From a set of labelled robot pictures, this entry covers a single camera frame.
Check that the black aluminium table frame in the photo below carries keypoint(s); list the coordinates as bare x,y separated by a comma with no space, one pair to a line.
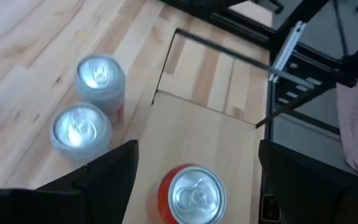
244,26

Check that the silver aluminium bar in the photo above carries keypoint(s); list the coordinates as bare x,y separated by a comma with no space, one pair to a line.
287,46

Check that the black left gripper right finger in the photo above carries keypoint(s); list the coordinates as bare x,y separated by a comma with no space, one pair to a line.
315,199

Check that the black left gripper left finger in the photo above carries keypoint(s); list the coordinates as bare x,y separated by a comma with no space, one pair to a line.
110,186

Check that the red strawberry soda can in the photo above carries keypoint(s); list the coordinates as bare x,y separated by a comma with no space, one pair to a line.
197,196

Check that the pink and silver beverage can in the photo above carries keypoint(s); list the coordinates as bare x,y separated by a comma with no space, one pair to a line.
99,73
78,127

